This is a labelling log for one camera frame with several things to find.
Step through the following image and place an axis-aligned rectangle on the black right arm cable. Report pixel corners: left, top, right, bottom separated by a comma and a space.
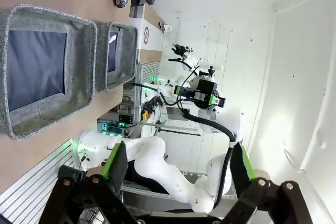
176, 84, 237, 204

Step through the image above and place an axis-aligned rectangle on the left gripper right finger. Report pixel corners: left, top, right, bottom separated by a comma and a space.
222, 141, 313, 224

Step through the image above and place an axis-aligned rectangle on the white panel with target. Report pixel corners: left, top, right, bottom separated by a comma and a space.
128, 17, 165, 52

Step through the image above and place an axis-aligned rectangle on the grey felt basket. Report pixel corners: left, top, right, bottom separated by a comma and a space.
94, 21, 139, 93
0, 3, 99, 141

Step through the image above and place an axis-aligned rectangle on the green lit control box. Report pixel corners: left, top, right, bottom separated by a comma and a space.
97, 119, 125, 139

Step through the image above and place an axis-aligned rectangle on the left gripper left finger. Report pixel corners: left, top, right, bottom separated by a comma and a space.
37, 140, 138, 224

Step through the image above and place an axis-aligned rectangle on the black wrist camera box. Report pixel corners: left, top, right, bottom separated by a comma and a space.
196, 79, 218, 94

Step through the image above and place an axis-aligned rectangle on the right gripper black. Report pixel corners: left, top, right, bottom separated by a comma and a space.
174, 84, 211, 103

